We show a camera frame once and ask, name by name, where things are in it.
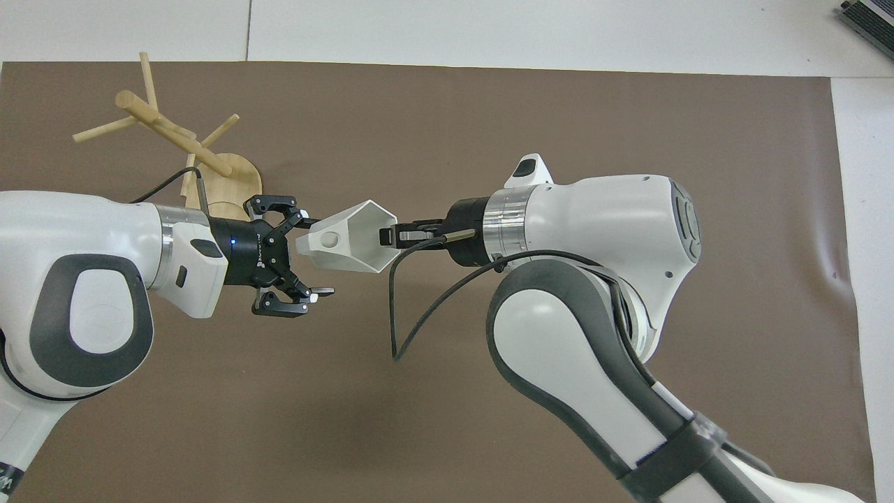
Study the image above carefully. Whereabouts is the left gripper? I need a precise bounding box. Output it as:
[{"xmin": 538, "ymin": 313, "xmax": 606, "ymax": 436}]
[{"xmin": 209, "ymin": 194, "xmax": 335, "ymax": 319}]

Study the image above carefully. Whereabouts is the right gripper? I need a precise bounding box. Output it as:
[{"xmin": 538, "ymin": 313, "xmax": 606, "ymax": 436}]
[{"xmin": 418, "ymin": 198, "xmax": 490, "ymax": 269}]

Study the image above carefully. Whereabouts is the white angular cup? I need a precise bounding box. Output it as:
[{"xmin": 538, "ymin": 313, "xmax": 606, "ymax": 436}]
[{"xmin": 295, "ymin": 201, "xmax": 401, "ymax": 275}]

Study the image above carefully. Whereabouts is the wooden cup rack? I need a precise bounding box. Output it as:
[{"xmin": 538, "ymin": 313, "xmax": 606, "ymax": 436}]
[{"xmin": 73, "ymin": 52, "xmax": 264, "ymax": 222}]

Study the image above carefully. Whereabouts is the grey metal device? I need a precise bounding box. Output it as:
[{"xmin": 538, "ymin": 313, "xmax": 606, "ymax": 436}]
[{"xmin": 838, "ymin": 0, "xmax": 894, "ymax": 51}]

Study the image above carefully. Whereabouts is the black cable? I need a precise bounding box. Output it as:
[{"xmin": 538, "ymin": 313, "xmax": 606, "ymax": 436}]
[
  {"xmin": 388, "ymin": 228, "xmax": 617, "ymax": 363},
  {"xmin": 129, "ymin": 166, "xmax": 211, "ymax": 214}
]

